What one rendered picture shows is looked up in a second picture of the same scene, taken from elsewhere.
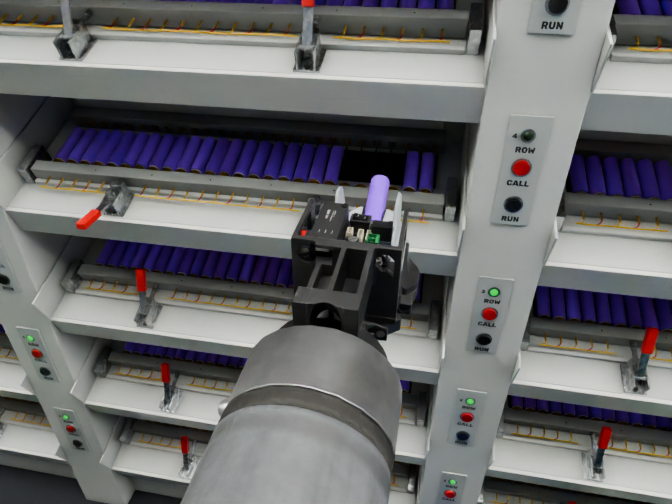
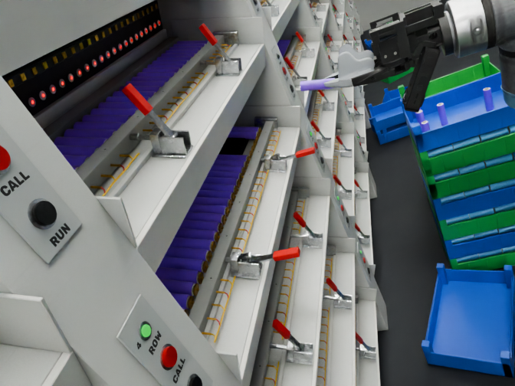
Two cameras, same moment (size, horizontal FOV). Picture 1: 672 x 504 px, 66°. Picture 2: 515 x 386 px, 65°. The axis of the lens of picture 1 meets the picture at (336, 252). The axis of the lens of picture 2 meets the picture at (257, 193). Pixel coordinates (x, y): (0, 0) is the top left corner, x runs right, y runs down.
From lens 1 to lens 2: 0.83 m
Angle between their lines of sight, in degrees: 63
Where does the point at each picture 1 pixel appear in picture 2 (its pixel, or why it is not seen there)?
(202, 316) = (298, 312)
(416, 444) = (346, 256)
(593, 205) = not seen: hidden behind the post
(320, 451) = not seen: outside the picture
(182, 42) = (187, 109)
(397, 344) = (313, 210)
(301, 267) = (406, 34)
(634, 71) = not seen: hidden behind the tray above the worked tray
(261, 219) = (271, 189)
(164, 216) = (264, 237)
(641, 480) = (348, 184)
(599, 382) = (326, 152)
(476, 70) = (250, 44)
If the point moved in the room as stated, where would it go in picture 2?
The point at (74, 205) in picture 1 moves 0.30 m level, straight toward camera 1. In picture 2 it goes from (243, 307) to (414, 175)
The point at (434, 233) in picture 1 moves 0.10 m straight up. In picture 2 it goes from (285, 132) to (267, 92)
